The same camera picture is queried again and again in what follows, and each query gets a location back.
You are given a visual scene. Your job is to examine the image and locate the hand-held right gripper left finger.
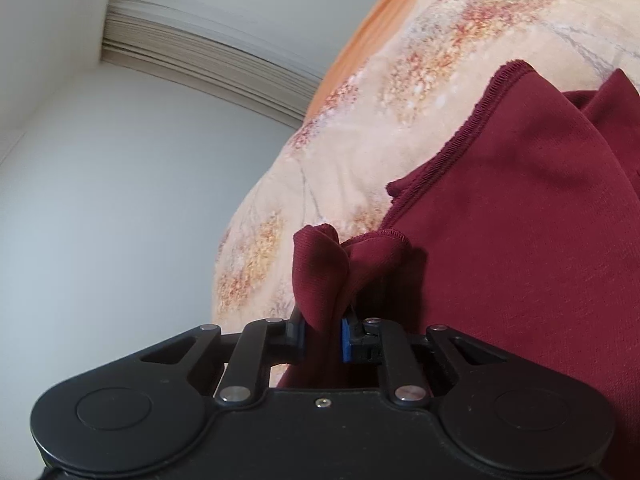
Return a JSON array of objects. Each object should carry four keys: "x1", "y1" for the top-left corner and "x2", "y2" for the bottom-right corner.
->
[{"x1": 141, "y1": 306, "x2": 307, "y2": 407}]

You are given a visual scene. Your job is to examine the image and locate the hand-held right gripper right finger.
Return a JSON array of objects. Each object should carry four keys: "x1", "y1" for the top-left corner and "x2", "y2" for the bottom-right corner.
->
[{"x1": 340, "y1": 305, "x2": 509, "y2": 408}]

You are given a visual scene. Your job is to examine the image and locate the dark red knit garment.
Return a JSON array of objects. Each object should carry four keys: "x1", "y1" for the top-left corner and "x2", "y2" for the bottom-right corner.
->
[{"x1": 276, "y1": 60, "x2": 640, "y2": 480}]

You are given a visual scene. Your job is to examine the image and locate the floral beige bedspread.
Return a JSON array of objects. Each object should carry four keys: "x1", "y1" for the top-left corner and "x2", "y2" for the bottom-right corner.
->
[{"x1": 212, "y1": 0, "x2": 640, "y2": 328}]

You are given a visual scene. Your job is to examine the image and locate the beige pleated curtain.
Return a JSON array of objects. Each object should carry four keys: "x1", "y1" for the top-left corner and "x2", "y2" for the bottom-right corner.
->
[{"x1": 101, "y1": 0, "x2": 326, "y2": 129}]

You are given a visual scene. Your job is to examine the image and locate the orange bed sheet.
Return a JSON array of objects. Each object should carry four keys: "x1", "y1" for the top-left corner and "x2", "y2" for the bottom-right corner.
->
[{"x1": 304, "y1": 0, "x2": 443, "y2": 122}]

